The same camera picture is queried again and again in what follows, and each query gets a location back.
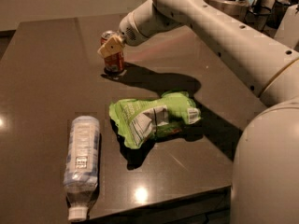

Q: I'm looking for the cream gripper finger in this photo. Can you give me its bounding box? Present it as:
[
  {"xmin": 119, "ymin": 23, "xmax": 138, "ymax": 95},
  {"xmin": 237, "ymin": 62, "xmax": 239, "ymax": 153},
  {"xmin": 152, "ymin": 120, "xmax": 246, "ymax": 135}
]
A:
[{"xmin": 97, "ymin": 45, "xmax": 109, "ymax": 58}]

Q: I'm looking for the orange soda can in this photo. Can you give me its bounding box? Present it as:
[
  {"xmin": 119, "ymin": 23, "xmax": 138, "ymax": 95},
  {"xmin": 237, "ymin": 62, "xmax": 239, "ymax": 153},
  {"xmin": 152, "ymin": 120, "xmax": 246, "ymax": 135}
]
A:
[{"xmin": 101, "ymin": 31, "xmax": 124, "ymax": 73}]

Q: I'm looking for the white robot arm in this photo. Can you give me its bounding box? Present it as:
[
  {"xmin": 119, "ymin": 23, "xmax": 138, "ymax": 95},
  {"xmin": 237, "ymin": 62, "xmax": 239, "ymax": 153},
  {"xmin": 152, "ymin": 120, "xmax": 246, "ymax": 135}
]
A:
[{"xmin": 98, "ymin": 0, "xmax": 299, "ymax": 224}]

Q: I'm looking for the green chip bag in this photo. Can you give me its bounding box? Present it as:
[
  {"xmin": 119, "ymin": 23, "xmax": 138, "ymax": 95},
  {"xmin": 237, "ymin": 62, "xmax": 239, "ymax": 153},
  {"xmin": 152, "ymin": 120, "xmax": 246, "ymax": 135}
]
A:
[{"xmin": 109, "ymin": 91, "xmax": 201, "ymax": 149}]

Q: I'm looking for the metal dispenser base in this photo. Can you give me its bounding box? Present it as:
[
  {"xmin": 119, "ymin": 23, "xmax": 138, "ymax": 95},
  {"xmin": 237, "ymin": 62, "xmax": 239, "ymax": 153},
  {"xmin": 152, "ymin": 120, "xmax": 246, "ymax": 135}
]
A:
[{"xmin": 205, "ymin": 0, "xmax": 247, "ymax": 21}]

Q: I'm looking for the clear plastic water bottle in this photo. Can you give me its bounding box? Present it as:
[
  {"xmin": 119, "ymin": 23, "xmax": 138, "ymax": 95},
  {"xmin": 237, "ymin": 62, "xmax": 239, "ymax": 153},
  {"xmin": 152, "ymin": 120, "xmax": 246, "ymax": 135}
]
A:
[{"xmin": 64, "ymin": 116, "xmax": 100, "ymax": 222}]

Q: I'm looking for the black wire basket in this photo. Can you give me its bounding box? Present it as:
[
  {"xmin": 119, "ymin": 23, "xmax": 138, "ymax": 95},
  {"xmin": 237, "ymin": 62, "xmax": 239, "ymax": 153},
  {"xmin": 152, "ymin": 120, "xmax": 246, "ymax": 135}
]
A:
[{"xmin": 244, "ymin": 6, "xmax": 272, "ymax": 32}]

